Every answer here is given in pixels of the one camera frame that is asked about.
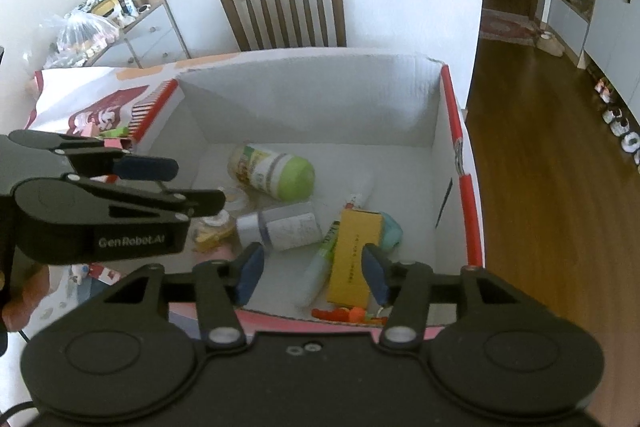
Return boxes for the clear plastic bag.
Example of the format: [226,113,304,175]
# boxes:
[41,8,122,68]

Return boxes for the row of shoes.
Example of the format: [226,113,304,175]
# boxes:
[591,73,640,166]

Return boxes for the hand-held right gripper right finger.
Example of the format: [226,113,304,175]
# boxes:
[360,243,532,353]

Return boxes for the white drawer cabinet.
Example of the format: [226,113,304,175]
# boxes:
[91,0,192,68]

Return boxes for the brown wooden chair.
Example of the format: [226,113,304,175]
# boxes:
[218,0,349,54]

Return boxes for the white low cabinet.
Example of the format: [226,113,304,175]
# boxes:
[546,0,593,58]

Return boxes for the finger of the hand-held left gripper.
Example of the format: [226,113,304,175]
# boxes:
[7,129,181,182]
[12,176,228,229]

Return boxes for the yellow rectangular box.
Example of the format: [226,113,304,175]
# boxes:
[326,208,387,309]

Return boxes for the printed red white tablecloth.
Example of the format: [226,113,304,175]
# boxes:
[26,51,241,338]

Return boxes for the white tube with red tip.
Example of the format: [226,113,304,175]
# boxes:
[344,173,377,212]

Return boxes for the small teal object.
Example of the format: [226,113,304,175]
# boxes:
[381,212,404,254]

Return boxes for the patterned doormat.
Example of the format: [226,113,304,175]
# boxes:
[481,8,544,48]

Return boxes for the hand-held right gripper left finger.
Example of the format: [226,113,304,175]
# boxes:
[100,241,267,351]

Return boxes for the white wardrobe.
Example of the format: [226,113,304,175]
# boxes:
[580,0,640,108]

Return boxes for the green lid plastic jar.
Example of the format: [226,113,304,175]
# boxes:
[227,144,316,202]

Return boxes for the white green glue bottle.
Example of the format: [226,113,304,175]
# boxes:
[296,218,346,309]

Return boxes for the red white cardboard box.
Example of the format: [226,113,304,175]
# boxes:
[125,47,487,344]

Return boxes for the orange red toy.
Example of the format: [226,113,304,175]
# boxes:
[311,303,392,324]

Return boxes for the person's left hand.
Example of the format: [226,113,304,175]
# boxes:
[2,266,52,333]

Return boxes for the white medicine bottle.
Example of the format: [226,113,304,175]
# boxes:
[236,201,324,254]

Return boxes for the beige slippers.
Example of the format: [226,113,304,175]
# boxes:
[536,28,567,58]

